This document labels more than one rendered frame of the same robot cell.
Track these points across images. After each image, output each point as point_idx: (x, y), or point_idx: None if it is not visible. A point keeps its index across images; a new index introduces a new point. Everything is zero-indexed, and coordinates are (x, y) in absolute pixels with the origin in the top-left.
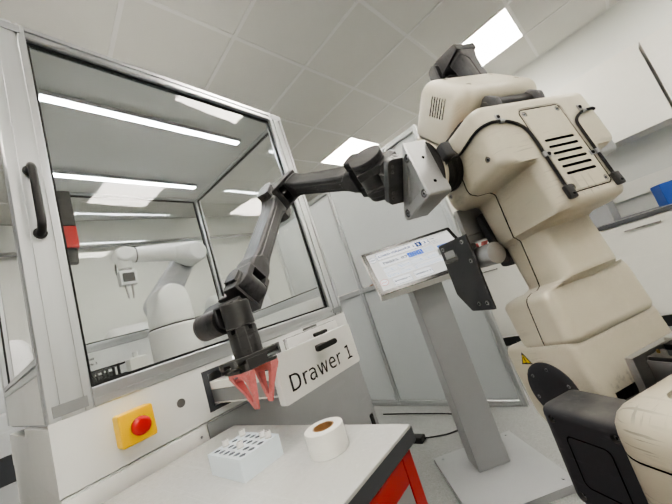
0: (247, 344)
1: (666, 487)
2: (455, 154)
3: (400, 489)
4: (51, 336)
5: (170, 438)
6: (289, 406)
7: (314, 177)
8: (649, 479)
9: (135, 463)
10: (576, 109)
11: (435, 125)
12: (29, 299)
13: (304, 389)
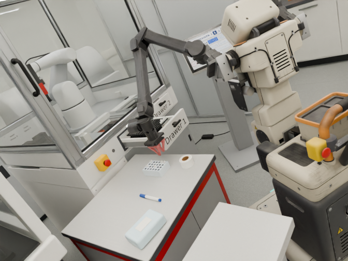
0: (154, 135)
1: (271, 170)
2: (237, 56)
3: (211, 172)
4: (61, 138)
5: (114, 163)
6: None
7: (164, 41)
8: (269, 168)
9: (106, 174)
10: (290, 32)
11: (230, 31)
12: (47, 126)
13: (170, 142)
